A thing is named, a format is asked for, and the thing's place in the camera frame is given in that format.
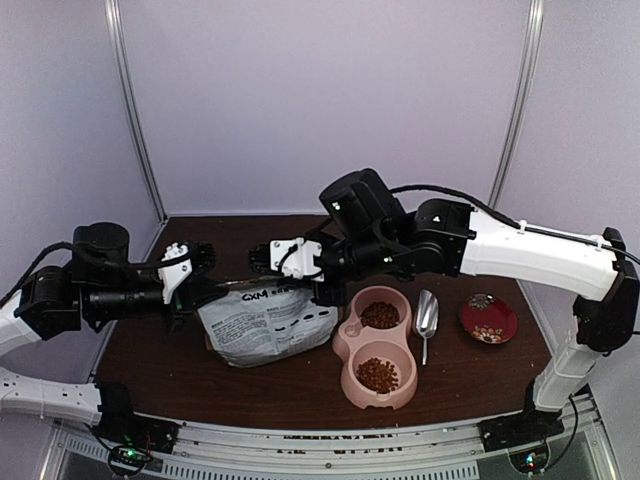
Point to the aluminium frame post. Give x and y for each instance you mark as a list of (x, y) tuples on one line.
[(132, 114), (528, 63)]

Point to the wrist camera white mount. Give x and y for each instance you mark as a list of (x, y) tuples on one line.
[(182, 263), (295, 258)]

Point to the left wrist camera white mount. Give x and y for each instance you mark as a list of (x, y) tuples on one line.
[(182, 263)]

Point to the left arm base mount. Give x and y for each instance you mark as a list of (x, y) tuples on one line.
[(130, 439)]

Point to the left aluminium frame post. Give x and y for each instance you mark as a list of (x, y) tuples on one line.
[(132, 114)]

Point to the front aluminium rail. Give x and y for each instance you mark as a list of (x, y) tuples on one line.
[(452, 450)]

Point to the right aluminium frame post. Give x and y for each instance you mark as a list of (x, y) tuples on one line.
[(528, 63)]

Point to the red floral saucer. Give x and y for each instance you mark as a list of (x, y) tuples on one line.
[(488, 319)]

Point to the brown kibble pet food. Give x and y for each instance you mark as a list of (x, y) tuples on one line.
[(380, 315)]

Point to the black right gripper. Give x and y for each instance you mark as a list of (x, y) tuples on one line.
[(329, 296)]

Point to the brown pet food bag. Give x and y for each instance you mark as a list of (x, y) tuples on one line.
[(263, 321)]

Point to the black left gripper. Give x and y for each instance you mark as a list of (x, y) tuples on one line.
[(187, 296)]

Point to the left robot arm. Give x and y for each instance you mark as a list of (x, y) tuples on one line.
[(91, 281)]

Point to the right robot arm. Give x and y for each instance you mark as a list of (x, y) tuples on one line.
[(422, 228)]

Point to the silver metal scoop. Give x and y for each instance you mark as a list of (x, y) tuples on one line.
[(426, 320)]

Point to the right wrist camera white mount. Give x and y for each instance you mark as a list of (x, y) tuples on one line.
[(295, 258)]

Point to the pink double pet bowl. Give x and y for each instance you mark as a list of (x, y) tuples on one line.
[(355, 344)]

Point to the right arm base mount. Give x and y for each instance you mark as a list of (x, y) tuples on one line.
[(524, 439)]

